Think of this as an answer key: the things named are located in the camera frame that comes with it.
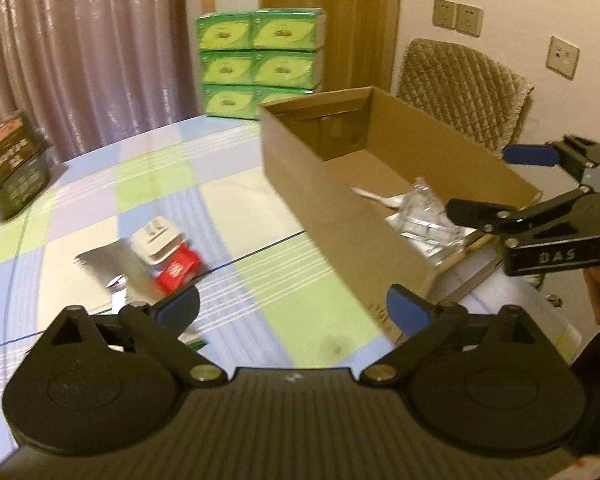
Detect brown wooden door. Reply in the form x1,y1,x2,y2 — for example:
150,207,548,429
257,0,403,96

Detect beige wall socket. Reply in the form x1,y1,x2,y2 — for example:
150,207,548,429
432,0,458,28
455,2,483,37

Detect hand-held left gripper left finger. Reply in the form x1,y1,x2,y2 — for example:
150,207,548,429
27,284,227,387

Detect silver foil pouch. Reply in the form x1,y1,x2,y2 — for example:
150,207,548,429
75,240,166,311

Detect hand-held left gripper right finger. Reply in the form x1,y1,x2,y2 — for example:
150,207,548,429
359,283,566,387

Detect checkered tablecloth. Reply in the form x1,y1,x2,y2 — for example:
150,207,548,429
0,112,581,461

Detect dark green plastic container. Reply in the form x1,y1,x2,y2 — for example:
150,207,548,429
0,112,56,221

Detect stack of green tissue packs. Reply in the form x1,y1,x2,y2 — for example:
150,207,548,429
196,7,327,121

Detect mauve curtain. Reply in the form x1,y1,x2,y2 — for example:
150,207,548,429
0,0,186,166

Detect white power adapter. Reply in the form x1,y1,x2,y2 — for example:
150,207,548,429
130,216,186,267

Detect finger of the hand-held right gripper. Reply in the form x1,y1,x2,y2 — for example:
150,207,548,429
504,134,600,182
446,185,594,236

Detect clear plastic wrapper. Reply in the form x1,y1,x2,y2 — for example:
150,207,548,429
397,177,463,233

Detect chair with quilted cover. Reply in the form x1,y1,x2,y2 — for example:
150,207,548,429
395,37,535,153

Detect red candy packet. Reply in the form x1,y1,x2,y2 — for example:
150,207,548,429
154,247,203,295

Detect beige round hole wall outlet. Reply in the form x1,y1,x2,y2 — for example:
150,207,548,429
546,35,580,80

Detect brown cardboard box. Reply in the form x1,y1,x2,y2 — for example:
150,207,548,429
259,86,543,348

